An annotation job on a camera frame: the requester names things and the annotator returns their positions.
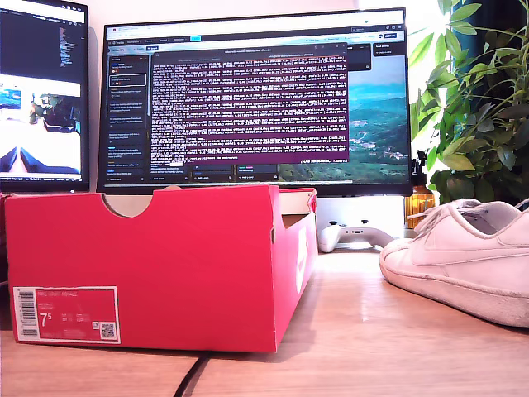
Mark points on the white leather sneaker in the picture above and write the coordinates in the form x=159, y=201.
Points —
x=454, y=269

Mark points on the red cardboard shoebox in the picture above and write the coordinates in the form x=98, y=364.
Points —
x=165, y=269

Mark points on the white game controller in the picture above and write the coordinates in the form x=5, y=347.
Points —
x=351, y=235

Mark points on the large black computer monitor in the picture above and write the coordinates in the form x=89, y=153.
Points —
x=248, y=103

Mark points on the amber pump bottle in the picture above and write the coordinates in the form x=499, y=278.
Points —
x=419, y=202

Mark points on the green leafy houseplant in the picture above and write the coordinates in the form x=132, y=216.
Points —
x=479, y=124

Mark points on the small black computer monitor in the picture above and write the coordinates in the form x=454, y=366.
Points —
x=41, y=49

